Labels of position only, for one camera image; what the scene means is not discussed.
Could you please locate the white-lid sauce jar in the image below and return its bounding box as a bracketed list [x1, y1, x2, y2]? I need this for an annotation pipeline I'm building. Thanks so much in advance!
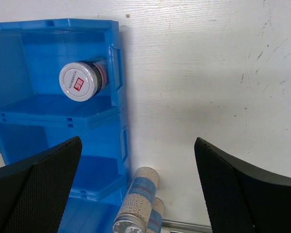
[59, 58, 108, 102]

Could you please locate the silver-lid spice bottle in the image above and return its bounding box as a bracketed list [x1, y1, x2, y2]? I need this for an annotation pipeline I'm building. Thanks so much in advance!
[146, 197, 165, 233]
[113, 166, 159, 233]

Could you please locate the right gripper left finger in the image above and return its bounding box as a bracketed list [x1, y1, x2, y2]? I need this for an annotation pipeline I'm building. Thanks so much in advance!
[0, 136, 82, 233]

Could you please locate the near blue storage bin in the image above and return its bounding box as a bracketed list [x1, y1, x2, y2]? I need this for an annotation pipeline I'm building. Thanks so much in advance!
[58, 174, 130, 233]

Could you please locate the blue storage bin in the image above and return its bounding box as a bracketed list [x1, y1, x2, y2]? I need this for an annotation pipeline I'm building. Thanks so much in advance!
[0, 111, 130, 204]
[58, 174, 130, 233]
[0, 18, 126, 122]

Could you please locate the far blue storage bin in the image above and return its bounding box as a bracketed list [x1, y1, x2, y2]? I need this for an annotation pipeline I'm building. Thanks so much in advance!
[0, 18, 126, 122]

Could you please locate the middle blue storage bin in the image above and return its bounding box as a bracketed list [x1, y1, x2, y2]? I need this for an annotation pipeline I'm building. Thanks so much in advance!
[0, 111, 130, 204]

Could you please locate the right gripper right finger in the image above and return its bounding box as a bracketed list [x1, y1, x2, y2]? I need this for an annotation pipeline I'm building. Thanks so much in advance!
[194, 137, 291, 233]

